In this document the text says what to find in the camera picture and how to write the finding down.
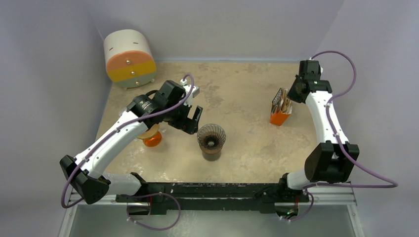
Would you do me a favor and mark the orange glass carafe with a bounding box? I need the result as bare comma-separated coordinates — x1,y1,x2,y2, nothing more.
143,131,162,147

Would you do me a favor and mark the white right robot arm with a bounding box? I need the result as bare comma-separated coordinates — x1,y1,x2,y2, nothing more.
277,60,360,201

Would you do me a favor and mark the grey glass carafe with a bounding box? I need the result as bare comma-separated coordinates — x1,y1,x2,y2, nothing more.
203,152,221,161

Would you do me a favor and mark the orange coffee filter box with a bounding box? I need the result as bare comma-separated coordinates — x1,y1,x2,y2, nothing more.
270,87,292,126

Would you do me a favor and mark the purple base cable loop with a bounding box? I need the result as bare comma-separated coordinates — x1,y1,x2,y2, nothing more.
126,192,181,231

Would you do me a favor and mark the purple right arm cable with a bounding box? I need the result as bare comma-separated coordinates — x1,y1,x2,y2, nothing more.
304,50,399,223

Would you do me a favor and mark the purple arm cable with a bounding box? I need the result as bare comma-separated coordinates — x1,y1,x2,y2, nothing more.
304,50,399,223
61,74,195,209

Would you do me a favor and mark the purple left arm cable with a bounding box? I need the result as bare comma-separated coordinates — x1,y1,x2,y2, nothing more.
61,74,195,209

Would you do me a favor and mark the white round drawer cabinet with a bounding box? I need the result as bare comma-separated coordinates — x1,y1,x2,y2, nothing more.
103,29,157,88

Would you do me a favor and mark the light wooden dripper ring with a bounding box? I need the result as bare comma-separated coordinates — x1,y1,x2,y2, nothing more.
136,123,161,140

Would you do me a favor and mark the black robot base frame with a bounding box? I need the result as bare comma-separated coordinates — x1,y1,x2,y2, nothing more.
116,177,309,216

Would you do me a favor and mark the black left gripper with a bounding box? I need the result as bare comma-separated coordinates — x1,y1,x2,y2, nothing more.
164,99,202,134

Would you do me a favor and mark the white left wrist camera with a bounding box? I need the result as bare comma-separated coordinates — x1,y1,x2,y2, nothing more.
183,84,200,107

